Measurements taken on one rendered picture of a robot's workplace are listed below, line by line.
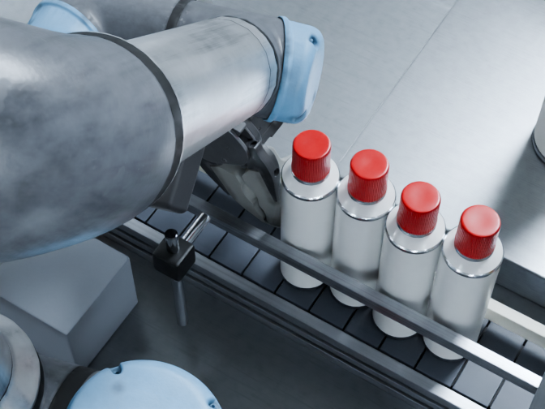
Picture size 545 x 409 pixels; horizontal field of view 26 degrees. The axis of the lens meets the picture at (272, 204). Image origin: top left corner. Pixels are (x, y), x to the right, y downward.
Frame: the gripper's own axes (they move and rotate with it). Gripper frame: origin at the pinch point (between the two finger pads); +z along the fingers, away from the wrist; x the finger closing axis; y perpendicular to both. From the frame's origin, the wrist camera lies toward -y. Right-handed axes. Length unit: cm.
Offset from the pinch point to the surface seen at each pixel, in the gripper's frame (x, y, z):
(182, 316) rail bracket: 8.1, -9.6, 4.9
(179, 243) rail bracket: 2.3, -8.4, -5.4
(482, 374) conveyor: -17.9, -1.0, 16.6
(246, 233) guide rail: -1.0, -3.8, -2.6
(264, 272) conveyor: 2.2, -2.4, 5.0
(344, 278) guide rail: -9.7, -3.2, 2.4
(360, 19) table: 13.8, 36.0, 4.2
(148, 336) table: 11.2, -12.3, 5.6
